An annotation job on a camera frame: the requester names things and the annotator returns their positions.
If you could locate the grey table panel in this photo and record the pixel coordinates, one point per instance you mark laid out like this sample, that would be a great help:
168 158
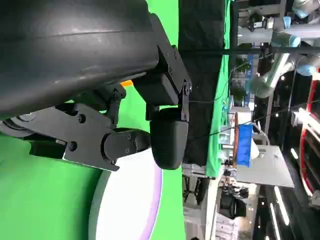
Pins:
270 170

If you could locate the orange and white bread roll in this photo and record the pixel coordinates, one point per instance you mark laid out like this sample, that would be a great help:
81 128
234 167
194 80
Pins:
127 83

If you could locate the red curved frame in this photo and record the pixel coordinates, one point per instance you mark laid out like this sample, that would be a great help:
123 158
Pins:
302 150

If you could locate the neighbouring table green cloth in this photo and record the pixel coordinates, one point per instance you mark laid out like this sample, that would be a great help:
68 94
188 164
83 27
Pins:
215 150

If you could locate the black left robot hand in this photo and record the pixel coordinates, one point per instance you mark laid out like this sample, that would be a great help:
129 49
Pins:
75 50

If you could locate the black drape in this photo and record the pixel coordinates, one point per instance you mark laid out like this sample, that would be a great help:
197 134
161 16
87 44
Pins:
200 75

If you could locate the black monitor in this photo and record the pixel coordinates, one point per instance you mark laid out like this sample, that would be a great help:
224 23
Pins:
232 206

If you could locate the lilac plate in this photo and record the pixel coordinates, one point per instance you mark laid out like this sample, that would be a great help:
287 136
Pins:
125 200

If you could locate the black pole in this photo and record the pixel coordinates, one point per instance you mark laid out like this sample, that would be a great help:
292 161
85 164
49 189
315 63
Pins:
250 50

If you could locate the blue fabric bag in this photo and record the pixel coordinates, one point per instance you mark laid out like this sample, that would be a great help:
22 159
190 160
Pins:
245 145

